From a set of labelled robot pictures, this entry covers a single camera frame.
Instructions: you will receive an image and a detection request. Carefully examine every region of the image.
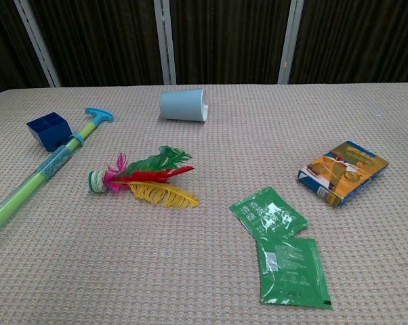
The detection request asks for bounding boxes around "colourful feather shuttlecock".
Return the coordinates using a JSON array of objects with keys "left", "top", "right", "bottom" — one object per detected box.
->
[{"left": 87, "top": 145, "right": 201, "bottom": 209}]

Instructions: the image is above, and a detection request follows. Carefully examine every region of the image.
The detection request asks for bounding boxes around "green and blue water pump toy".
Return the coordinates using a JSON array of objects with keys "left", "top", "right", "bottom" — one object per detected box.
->
[{"left": 0, "top": 107, "right": 115, "bottom": 245}]

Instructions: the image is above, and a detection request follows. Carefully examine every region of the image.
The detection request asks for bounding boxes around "light blue plastic cup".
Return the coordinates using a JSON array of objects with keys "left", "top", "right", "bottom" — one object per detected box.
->
[{"left": 159, "top": 87, "right": 210, "bottom": 123}]

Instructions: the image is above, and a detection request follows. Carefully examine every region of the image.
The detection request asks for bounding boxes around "woven beige table mat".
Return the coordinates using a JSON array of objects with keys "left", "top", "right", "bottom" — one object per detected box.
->
[{"left": 0, "top": 81, "right": 408, "bottom": 325}]

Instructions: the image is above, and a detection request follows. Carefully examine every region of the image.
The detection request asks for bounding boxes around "green tea sachet with characters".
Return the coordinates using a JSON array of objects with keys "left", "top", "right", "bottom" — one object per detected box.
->
[{"left": 229, "top": 186, "right": 310, "bottom": 242}]

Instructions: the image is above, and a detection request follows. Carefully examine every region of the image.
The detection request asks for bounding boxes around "blue and orange packaged box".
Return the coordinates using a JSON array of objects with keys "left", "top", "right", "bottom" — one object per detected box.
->
[{"left": 296, "top": 139, "right": 390, "bottom": 208}]

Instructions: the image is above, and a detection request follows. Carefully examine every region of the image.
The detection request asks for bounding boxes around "green sachet with fine print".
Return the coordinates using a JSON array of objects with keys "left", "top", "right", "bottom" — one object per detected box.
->
[{"left": 255, "top": 237, "right": 333, "bottom": 309}]

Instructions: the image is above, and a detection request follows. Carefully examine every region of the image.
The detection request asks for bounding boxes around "dark blue divided holder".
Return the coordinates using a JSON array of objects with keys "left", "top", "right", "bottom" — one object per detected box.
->
[{"left": 26, "top": 112, "right": 73, "bottom": 153}]

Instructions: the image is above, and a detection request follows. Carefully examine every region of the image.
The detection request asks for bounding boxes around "grey metal upright post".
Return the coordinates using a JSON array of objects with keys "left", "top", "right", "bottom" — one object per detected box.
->
[
  {"left": 277, "top": 0, "right": 305, "bottom": 85},
  {"left": 13, "top": 0, "right": 62, "bottom": 89},
  {"left": 152, "top": 0, "right": 177, "bottom": 86}
]

